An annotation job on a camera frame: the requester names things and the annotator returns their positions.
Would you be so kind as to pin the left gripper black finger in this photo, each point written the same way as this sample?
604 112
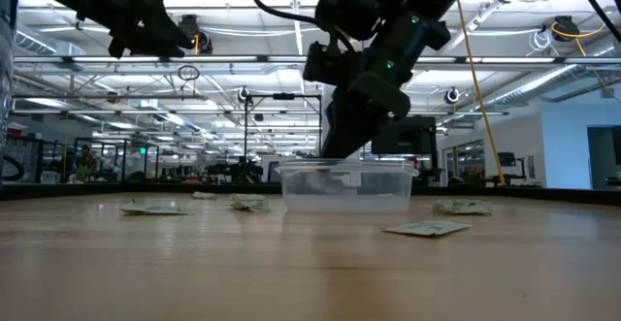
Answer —
140 42
170 32

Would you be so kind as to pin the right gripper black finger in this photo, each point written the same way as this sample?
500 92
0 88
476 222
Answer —
371 127
344 127

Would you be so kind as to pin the clear plastic bin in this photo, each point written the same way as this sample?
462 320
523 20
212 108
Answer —
347 200

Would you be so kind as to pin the black monitor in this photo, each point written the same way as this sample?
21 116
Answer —
407 139

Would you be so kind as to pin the person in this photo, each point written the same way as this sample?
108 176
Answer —
87 163

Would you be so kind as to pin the small black monitor stand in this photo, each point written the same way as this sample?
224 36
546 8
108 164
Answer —
508 161

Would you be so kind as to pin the black table rim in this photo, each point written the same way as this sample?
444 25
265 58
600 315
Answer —
97 190

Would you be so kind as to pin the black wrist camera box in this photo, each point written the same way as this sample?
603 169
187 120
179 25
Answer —
330 64

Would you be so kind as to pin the black metal frame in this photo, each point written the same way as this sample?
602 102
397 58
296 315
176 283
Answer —
246 127

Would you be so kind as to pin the grey translucent post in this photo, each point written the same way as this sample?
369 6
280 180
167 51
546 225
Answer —
5 69

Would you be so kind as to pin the silver ventilation duct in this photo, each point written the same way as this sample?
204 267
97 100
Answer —
533 84

